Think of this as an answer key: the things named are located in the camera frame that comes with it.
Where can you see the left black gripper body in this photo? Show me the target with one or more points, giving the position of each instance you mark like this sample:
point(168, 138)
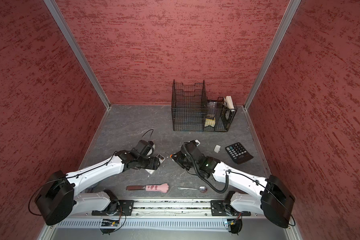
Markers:
point(147, 163)

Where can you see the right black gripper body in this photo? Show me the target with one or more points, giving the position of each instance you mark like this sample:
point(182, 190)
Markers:
point(184, 161)

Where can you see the white air conditioner remote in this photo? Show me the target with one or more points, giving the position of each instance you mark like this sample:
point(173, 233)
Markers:
point(154, 163)

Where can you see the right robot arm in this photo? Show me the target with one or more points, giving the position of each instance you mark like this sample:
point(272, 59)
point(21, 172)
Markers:
point(271, 197)

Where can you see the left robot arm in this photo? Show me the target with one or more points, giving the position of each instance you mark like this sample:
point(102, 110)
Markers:
point(63, 194)

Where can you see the pink cat paw knife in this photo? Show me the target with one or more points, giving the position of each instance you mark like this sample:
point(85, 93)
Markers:
point(163, 188)

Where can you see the metal spoon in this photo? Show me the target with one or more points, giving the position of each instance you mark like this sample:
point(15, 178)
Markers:
point(201, 189)

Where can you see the yellow sponge in basket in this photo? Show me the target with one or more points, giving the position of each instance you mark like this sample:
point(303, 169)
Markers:
point(210, 122)

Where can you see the black calculator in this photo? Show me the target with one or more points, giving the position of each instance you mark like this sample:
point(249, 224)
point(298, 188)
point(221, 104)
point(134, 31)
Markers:
point(238, 153)

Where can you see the white papers in basket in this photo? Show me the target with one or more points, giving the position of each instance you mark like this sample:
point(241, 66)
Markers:
point(229, 103)

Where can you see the black wire basket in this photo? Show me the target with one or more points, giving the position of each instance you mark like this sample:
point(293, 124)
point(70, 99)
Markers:
point(191, 106)

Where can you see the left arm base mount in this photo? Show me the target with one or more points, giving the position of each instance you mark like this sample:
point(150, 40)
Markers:
point(116, 208)

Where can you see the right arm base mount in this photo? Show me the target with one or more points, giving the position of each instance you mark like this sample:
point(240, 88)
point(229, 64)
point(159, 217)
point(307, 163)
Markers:
point(219, 208)

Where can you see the aluminium front rail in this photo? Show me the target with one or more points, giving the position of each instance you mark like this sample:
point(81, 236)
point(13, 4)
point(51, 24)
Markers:
point(167, 207)

